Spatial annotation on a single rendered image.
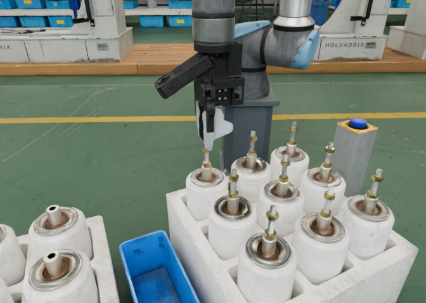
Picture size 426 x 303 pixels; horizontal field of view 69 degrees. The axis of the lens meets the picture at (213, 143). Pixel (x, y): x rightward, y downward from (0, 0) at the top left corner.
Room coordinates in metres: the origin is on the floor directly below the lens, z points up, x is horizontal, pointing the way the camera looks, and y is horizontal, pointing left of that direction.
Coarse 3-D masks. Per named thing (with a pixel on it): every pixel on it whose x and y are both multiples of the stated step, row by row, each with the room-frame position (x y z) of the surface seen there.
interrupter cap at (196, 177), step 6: (192, 174) 0.58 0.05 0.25; (198, 174) 0.58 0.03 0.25; (216, 174) 0.58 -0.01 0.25; (222, 174) 0.58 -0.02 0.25; (192, 180) 0.56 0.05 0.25; (198, 180) 0.56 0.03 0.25; (204, 180) 0.56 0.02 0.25; (210, 180) 0.56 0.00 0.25; (216, 180) 0.56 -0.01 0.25; (222, 180) 0.56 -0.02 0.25; (204, 186) 0.54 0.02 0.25; (210, 186) 0.54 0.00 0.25
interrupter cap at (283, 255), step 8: (248, 240) 0.38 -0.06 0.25; (256, 240) 0.38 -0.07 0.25; (280, 240) 0.38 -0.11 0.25; (248, 248) 0.36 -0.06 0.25; (256, 248) 0.37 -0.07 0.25; (280, 248) 0.37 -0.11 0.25; (288, 248) 0.36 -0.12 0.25; (248, 256) 0.35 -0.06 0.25; (256, 256) 0.35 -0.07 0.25; (264, 256) 0.35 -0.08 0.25; (272, 256) 0.35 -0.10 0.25; (280, 256) 0.35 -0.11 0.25; (288, 256) 0.35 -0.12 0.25; (256, 264) 0.33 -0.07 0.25; (264, 264) 0.33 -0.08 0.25; (272, 264) 0.33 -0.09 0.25; (280, 264) 0.33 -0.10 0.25
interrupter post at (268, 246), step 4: (264, 236) 0.36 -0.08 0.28; (264, 240) 0.36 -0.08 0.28; (268, 240) 0.36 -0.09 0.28; (272, 240) 0.36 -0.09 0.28; (264, 244) 0.36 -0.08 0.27; (268, 244) 0.35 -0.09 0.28; (272, 244) 0.35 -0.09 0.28; (264, 248) 0.36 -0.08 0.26; (268, 248) 0.35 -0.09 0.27; (272, 248) 0.35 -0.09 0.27; (264, 252) 0.36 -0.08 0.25; (268, 252) 0.35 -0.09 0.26; (272, 252) 0.35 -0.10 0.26
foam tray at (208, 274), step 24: (168, 216) 0.61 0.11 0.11; (336, 216) 0.53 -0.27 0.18; (192, 240) 0.46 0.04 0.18; (288, 240) 0.46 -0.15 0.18; (192, 264) 0.46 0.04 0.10; (216, 264) 0.40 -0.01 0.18; (360, 264) 0.40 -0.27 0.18; (384, 264) 0.40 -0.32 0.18; (408, 264) 0.43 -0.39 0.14; (216, 288) 0.36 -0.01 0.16; (312, 288) 0.35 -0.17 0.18; (336, 288) 0.35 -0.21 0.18; (360, 288) 0.36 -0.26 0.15; (384, 288) 0.40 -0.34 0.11
